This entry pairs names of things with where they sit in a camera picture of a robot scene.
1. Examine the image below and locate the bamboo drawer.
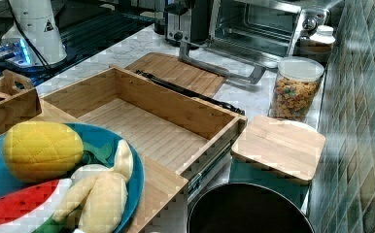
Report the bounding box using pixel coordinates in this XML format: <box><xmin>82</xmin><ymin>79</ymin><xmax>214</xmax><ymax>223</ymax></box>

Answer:
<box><xmin>44</xmin><ymin>67</ymin><xmax>247</xmax><ymax>181</ymax></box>

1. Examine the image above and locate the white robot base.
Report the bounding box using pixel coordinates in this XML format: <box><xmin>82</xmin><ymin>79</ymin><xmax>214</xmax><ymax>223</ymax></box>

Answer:
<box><xmin>0</xmin><ymin>0</ymin><xmax>68</xmax><ymax>69</ymax></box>

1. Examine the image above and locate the bamboo cutting board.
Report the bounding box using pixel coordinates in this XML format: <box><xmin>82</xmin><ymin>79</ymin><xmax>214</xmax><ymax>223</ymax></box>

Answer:
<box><xmin>125</xmin><ymin>52</ymin><xmax>225</xmax><ymax>97</ymax></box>

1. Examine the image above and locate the blue plate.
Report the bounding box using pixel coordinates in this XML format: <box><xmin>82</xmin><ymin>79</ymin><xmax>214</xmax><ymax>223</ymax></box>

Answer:
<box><xmin>0</xmin><ymin>123</ymin><xmax>145</xmax><ymax>233</ymax></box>

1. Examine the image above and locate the black silver toaster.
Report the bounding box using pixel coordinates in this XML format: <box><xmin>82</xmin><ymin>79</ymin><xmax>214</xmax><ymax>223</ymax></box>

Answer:
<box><xmin>164</xmin><ymin>0</ymin><xmax>214</xmax><ymax>45</ymax></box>

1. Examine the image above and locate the silver toaster oven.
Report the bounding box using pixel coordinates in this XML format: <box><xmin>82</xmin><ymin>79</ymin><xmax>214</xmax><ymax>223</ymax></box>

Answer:
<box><xmin>178</xmin><ymin>0</ymin><xmax>345</xmax><ymax>85</ymax></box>

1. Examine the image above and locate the teal container with bamboo lid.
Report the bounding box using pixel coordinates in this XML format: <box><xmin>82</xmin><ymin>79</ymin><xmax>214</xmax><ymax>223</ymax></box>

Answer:
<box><xmin>229</xmin><ymin>116</ymin><xmax>325</xmax><ymax>208</ymax></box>

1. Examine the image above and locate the black round pot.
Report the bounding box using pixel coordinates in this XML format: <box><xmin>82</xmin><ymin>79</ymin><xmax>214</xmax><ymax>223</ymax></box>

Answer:
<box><xmin>187</xmin><ymin>183</ymin><xmax>315</xmax><ymax>233</ymax></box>

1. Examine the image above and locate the cream plush banana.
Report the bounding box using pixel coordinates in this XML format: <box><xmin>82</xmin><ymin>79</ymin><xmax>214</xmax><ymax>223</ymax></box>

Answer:
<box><xmin>51</xmin><ymin>140</ymin><xmax>134</xmax><ymax>233</ymax></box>

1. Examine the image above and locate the cereal jar with white lid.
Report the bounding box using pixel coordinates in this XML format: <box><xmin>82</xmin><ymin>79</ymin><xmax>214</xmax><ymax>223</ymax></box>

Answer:
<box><xmin>269</xmin><ymin>56</ymin><xmax>324</xmax><ymax>121</ymax></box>

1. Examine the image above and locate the white lidded bottle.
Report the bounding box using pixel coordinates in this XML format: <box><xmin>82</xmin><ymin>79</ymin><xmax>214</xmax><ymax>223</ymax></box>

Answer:
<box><xmin>294</xmin><ymin>25</ymin><xmax>336</xmax><ymax>63</ymax></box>

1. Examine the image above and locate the yellow plush pineapple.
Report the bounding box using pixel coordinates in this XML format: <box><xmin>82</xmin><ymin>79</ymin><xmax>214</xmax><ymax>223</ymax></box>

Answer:
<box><xmin>2</xmin><ymin>121</ymin><xmax>87</xmax><ymax>183</ymax></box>

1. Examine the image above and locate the red plush watermelon slice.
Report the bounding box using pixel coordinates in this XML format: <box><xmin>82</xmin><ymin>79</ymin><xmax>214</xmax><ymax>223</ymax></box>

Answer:
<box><xmin>0</xmin><ymin>179</ymin><xmax>72</xmax><ymax>233</ymax></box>

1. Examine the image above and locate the wooden tray with handle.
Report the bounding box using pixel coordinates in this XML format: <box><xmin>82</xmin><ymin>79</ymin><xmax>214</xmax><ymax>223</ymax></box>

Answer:
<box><xmin>0</xmin><ymin>70</ymin><xmax>42</xmax><ymax>134</ymax></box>

